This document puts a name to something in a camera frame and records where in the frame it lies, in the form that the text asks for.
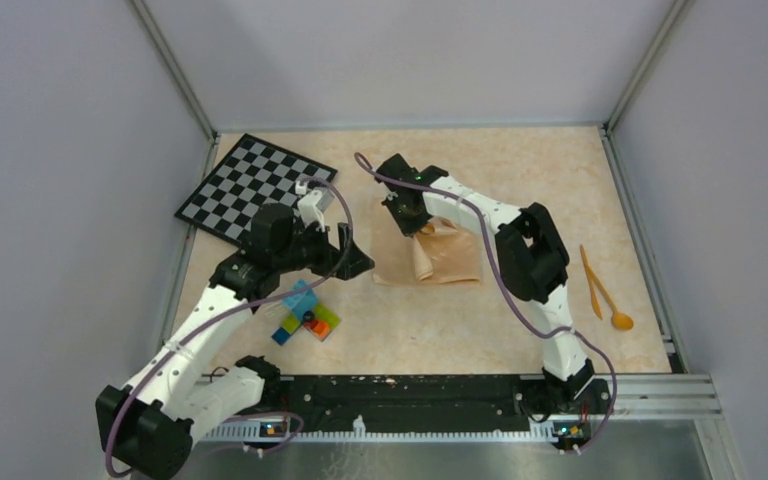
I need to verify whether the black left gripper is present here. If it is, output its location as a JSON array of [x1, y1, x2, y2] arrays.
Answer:
[[274, 216, 374, 280]]

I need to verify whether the orange cloth napkin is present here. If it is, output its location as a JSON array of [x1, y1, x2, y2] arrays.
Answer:
[[369, 199, 482, 287]]

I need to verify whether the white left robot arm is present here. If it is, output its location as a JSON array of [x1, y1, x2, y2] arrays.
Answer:
[[95, 200, 374, 479]]

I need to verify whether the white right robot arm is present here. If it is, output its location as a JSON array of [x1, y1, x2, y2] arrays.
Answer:
[[355, 154, 610, 416]]

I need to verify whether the colourful toy block pile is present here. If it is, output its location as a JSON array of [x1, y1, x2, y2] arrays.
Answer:
[[271, 280, 341, 346]]

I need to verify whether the black white checkerboard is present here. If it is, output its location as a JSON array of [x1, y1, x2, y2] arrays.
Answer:
[[175, 133, 338, 247]]

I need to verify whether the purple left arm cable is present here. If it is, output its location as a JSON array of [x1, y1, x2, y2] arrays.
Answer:
[[103, 177, 355, 478]]

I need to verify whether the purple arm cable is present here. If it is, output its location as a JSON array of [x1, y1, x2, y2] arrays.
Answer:
[[354, 152, 618, 455], [103, 177, 355, 478]]

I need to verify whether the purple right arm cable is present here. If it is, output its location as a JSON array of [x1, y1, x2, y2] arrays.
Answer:
[[354, 152, 618, 455]]

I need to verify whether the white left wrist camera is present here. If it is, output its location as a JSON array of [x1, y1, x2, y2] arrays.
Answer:
[[295, 181, 334, 231]]

